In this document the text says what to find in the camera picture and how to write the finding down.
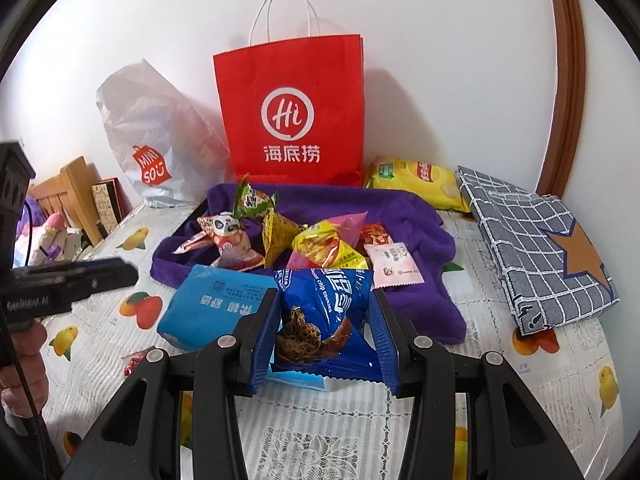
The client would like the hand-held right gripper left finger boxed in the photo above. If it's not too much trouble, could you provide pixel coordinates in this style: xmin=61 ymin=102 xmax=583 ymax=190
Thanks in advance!
xmin=60 ymin=287 xmax=283 ymax=480

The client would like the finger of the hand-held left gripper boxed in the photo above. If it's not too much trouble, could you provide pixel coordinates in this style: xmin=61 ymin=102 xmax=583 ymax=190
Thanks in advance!
xmin=50 ymin=257 xmax=139 ymax=306

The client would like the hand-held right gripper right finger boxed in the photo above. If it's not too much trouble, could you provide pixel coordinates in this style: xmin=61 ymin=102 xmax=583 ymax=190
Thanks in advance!
xmin=367 ymin=288 xmax=583 ymax=480

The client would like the blue tissue pack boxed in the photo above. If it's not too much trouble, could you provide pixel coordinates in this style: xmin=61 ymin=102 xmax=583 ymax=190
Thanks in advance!
xmin=156 ymin=265 xmax=341 ymax=393

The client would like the blue cookie packet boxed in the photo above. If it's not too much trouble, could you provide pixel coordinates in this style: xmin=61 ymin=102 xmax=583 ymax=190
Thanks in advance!
xmin=272 ymin=267 xmax=381 ymax=381

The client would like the pink white packet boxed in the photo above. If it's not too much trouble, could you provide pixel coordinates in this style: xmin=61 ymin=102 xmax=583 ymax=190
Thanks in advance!
xmin=363 ymin=241 xmax=425 ymax=290

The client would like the clear red white packet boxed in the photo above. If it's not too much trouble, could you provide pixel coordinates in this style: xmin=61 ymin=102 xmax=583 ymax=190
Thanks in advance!
xmin=121 ymin=349 xmax=153 ymax=378

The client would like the long pink strip packet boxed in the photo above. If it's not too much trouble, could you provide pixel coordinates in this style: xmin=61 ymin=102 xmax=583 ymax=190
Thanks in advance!
xmin=172 ymin=236 xmax=213 ymax=255

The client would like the yellow triangular snack packet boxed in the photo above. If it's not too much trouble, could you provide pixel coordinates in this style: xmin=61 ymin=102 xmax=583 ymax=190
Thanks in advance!
xmin=261 ymin=208 xmax=308 ymax=268

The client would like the panda print snack packet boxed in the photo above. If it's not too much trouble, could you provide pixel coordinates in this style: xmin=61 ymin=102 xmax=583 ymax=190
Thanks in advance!
xmin=197 ymin=212 xmax=267 ymax=272

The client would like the pink yellow snack packet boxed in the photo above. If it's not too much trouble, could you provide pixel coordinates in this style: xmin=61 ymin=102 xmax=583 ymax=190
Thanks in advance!
xmin=286 ymin=211 xmax=370 ymax=272

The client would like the small red candy packet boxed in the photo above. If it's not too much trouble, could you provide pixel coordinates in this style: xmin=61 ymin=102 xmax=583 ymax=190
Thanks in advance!
xmin=361 ymin=223 xmax=391 ymax=247

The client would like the green triangular snack packet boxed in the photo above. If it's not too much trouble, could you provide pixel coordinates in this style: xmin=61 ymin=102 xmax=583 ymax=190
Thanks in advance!
xmin=232 ymin=176 xmax=278 ymax=221

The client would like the person's left hand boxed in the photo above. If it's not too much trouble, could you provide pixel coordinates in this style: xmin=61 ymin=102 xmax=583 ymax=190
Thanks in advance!
xmin=0 ymin=320 xmax=48 ymax=411

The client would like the purple towel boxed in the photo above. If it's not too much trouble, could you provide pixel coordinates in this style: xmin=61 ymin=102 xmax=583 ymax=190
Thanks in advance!
xmin=150 ymin=182 xmax=468 ymax=346

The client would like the colourful unicorn pillow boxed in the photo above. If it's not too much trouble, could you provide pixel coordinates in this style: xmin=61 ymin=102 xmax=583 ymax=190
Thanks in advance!
xmin=27 ymin=212 xmax=83 ymax=266

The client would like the small framed box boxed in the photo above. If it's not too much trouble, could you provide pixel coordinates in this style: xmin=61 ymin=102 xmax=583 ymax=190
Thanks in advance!
xmin=91 ymin=177 xmax=133 ymax=238

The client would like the purple plush toy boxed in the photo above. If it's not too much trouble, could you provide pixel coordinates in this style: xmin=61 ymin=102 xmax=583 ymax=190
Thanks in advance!
xmin=15 ymin=195 xmax=43 ymax=238

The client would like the wooden chair back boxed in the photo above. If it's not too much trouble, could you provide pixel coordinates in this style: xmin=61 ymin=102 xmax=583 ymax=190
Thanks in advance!
xmin=30 ymin=156 xmax=108 ymax=248

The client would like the fruit print bed sheet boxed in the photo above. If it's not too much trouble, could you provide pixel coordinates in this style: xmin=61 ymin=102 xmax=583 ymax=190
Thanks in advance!
xmin=0 ymin=200 xmax=621 ymax=480

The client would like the white plastic bag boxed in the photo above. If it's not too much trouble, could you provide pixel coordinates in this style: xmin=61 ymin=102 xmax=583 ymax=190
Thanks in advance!
xmin=96 ymin=58 xmax=236 ymax=209

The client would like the yellow chips bag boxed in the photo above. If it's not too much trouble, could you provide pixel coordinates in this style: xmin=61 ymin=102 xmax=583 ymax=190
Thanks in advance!
xmin=363 ymin=157 xmax=471 ymax=212

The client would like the grey checked folded cloth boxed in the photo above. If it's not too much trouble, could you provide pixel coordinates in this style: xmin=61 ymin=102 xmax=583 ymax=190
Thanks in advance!
xmin=454 ymin=165 xmax=621 ymax=337

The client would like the red paper bag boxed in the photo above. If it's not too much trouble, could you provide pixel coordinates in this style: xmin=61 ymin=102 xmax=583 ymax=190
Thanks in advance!
xmin=212 ymin=0 xmax=366 ymax=188

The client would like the brown wooden door frame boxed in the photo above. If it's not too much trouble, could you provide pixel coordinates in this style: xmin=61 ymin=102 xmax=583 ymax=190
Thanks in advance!
xmin=537 ymin=0 xmax=587 ymax=201

